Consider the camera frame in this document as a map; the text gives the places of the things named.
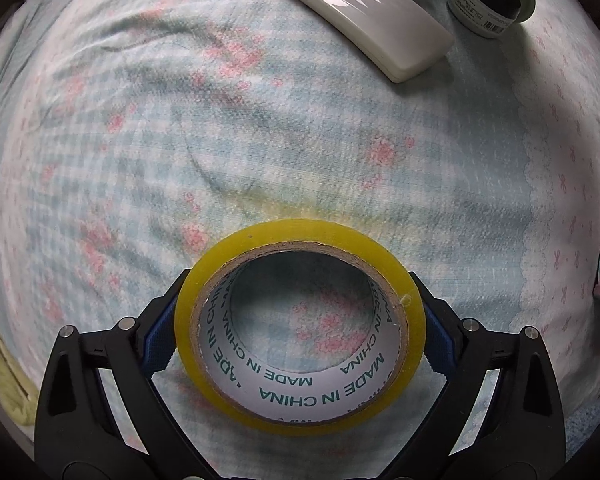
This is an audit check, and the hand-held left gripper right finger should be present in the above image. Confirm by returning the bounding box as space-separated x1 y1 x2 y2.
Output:
408 271 566 480

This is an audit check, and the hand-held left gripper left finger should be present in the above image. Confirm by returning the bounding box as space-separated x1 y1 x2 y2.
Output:
35 269 192 480

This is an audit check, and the yellow packing tape roll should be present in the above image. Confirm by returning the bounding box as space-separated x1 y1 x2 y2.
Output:
174 219 427 436

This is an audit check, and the pale yellow cloth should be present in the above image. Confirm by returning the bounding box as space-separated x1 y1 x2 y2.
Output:
0 314 40 427

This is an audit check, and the floral checked blanket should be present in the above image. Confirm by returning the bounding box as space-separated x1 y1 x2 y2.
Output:
0 0 600 466

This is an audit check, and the white remote control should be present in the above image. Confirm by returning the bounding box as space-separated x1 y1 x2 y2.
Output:
251 0 455 84

